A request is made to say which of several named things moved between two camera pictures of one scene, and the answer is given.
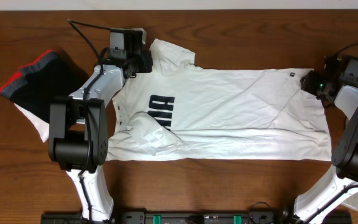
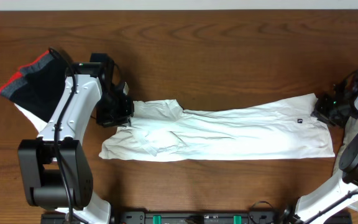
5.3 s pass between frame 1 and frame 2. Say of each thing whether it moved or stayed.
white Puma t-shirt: moved
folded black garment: stayed
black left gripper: moved
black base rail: stayed
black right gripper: moved
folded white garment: stayed
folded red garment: stayed
